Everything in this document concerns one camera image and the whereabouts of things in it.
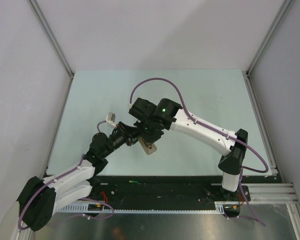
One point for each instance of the right aluminium frame post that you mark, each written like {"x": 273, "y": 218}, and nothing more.
{"x": 271, "y": 32}

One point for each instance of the left aluminium frame post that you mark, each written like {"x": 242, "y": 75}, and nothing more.
{"x": 40, "y": 16}

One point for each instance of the green battery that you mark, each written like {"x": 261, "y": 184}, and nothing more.
{"x": 133, "y": 182}

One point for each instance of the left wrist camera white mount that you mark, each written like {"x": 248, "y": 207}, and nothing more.
{"x": 110, "y": 120}

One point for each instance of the white remote control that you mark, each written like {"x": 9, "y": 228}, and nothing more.
{"x": 149, "y": 148}

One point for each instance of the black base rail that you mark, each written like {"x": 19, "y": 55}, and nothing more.
{"x": 162, "y": 193}

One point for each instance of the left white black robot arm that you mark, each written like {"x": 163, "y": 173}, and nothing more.
{"x": 41, "y": 198}

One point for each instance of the aluminium frame post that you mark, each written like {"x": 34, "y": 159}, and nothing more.
{"x": 40, "y": 16}
{"x": 271, "y": 32}

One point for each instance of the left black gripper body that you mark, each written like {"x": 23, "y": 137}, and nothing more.
{"x": 129, "y": 140}

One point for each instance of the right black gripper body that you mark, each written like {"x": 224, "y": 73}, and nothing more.
{"x": 149, "y": 133}

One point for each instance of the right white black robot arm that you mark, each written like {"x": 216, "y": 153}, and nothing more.
{"x": 153, "y": 119}

